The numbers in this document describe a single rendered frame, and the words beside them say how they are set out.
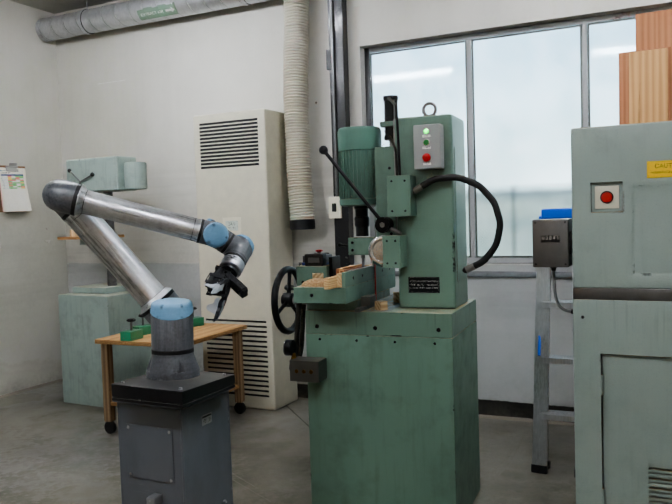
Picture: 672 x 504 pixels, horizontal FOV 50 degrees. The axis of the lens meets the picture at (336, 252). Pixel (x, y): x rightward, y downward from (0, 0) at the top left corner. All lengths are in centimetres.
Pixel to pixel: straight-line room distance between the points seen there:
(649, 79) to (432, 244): 161
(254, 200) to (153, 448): 206
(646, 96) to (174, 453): 271
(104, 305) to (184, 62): 169
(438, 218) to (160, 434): 125
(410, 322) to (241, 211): 198
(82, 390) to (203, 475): 237
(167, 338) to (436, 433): 102
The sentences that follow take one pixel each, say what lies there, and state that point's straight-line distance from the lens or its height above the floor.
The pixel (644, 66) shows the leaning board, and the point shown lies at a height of 183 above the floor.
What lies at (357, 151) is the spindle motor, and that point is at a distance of 284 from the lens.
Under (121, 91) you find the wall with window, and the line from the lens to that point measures 542.
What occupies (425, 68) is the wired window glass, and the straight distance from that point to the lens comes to 434.
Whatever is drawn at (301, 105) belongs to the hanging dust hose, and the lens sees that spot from 439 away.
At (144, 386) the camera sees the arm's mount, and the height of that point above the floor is 61.
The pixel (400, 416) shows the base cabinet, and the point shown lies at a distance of 275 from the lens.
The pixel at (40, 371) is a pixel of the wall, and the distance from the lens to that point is 566.
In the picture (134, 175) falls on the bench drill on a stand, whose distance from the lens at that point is 474.
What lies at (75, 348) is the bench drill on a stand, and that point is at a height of 36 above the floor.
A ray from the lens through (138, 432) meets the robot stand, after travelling 269.
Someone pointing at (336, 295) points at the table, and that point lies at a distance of 264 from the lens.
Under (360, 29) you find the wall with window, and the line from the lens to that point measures 446.
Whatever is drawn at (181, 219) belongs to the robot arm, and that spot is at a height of 116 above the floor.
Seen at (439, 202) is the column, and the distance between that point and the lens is 271.
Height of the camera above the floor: 117
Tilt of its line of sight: 3 degrees down
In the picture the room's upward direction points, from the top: 2 degrees counter-clockwise
